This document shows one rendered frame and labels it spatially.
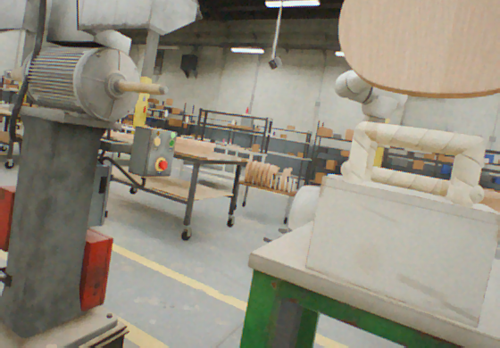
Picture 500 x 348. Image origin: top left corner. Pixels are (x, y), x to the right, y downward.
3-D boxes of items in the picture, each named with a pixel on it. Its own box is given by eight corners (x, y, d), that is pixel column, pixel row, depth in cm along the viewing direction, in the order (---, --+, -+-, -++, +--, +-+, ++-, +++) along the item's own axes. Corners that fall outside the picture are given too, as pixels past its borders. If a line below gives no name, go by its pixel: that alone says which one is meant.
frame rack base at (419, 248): (304, 268, 58) (321, 176, 57) (325, 249, 71) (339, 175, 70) (479, 329, 45) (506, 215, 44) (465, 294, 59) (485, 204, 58)
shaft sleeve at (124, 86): (125, 92, 110) (118, 88, 107) (127, 83, 110) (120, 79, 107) (163, 96, 102) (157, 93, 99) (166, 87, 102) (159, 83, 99)
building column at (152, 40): (124, 153, 1058) (154, -27, 1026) (134, 153, 1095) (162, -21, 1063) (133, 154, 1039) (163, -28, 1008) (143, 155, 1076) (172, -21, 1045)
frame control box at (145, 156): (92, 178, 134) (101, 119, 133) (131, 178, 153) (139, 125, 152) (132, 192, 123) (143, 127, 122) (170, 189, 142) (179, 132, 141)
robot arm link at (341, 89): (347, 63, 130) (378, 70, 132) (330, 71, 148) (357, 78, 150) (342, 95, 131) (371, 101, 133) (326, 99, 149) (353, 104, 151)
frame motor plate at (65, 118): (7, 111, 119) (9, 102, 119) (66, 120, 141) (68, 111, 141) (62, 123, 103) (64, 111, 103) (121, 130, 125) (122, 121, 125)
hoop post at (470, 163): (450, 203, 48) (462, 143, 48) (448, 201, 51) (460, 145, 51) (474, 208, 47) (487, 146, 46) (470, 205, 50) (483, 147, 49)
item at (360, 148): (343, 179, 56) (353, 128, 56) (346, 179, 59) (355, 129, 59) (361, 184, 55) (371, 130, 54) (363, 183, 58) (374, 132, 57)
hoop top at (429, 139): (351, 137, 56) (354, 119, 56) (355, 138, 59) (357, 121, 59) (485, 157, 46) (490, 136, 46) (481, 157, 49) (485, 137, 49)
